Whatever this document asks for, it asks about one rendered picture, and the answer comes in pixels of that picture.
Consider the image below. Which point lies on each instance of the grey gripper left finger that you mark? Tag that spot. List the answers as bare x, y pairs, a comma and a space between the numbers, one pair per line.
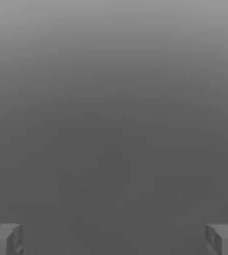
0, 241

